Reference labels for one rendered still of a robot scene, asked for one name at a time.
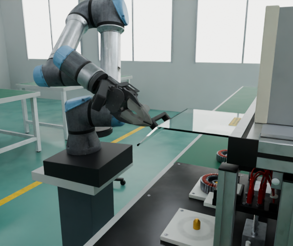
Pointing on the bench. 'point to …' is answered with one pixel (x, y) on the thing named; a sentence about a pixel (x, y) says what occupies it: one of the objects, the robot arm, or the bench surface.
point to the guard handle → (159, 119)
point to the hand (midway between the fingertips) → (146, 122)
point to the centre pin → (196, 224)
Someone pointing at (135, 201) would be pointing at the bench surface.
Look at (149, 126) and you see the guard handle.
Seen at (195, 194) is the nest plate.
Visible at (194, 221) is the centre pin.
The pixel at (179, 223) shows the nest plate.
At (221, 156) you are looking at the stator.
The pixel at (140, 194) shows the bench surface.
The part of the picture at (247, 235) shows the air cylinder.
